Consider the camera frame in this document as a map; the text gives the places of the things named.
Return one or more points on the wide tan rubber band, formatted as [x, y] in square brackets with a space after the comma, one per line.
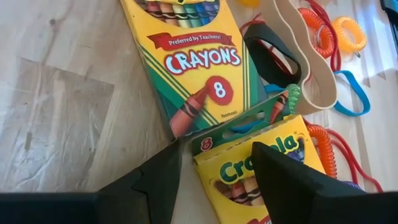
[325, 84]

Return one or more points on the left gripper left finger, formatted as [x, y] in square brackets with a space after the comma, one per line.
[124, 205]

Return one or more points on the wide black rubber band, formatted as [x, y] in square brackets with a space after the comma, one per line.
[264, 31]

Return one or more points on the blue rubber band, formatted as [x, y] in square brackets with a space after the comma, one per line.
[362, 99]

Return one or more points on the yellow Crayola crayon box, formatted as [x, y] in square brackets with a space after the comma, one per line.
[192, 62]
[224, 161]

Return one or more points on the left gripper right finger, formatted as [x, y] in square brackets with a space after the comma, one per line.
[295, 196]

